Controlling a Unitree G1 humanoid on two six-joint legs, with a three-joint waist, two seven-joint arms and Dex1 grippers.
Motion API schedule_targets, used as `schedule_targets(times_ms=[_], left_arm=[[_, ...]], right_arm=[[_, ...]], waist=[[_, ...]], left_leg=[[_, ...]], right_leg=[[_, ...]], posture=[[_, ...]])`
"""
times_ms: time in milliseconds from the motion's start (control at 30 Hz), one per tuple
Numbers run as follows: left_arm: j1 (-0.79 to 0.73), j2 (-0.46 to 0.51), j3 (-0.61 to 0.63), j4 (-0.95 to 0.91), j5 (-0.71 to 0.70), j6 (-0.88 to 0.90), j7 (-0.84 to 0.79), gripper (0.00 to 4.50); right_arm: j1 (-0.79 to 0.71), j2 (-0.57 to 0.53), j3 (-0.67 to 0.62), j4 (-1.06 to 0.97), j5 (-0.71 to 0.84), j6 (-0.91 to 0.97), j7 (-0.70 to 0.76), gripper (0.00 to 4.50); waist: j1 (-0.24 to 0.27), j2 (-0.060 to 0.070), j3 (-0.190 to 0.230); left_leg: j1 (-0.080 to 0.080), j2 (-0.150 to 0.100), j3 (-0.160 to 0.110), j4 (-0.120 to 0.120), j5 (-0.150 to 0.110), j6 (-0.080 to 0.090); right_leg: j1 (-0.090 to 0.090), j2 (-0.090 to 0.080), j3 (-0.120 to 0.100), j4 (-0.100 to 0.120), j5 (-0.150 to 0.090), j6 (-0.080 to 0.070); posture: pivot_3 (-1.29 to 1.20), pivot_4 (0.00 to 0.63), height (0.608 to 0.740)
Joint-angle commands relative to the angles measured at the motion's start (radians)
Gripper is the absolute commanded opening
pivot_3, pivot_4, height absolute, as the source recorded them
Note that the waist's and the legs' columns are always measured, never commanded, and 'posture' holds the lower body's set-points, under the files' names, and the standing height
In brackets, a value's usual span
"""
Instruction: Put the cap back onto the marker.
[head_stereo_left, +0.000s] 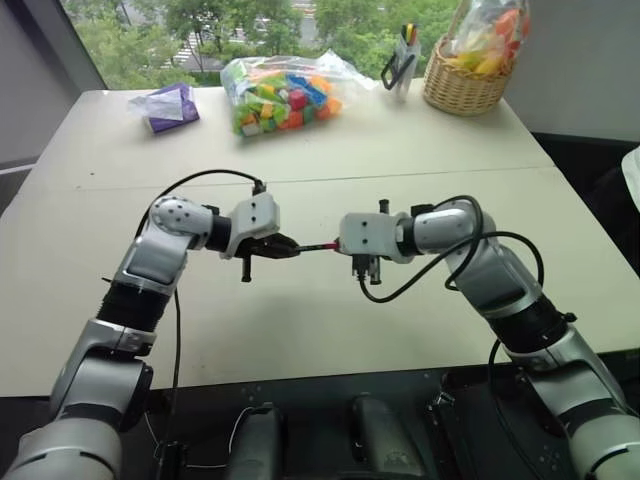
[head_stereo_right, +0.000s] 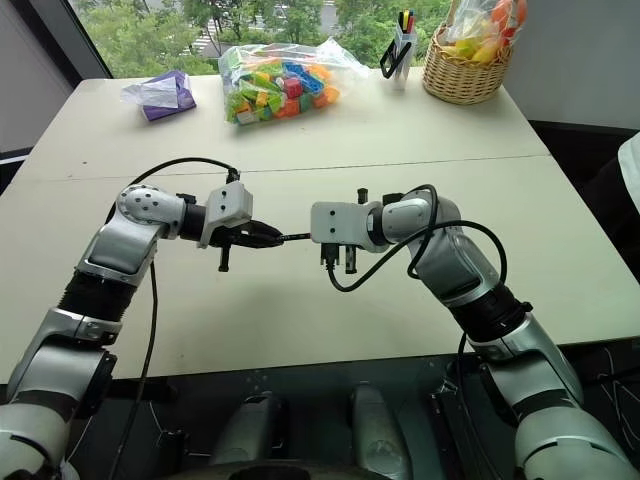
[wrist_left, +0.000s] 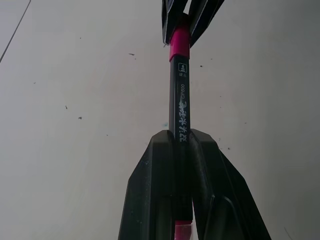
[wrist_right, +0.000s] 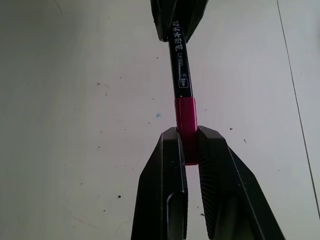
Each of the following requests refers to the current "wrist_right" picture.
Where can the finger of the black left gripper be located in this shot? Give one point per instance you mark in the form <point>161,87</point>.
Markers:
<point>161,17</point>
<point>193,15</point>

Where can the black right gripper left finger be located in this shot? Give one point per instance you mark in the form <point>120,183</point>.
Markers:
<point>155,190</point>

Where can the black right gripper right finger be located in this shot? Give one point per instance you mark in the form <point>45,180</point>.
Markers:
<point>230,195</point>

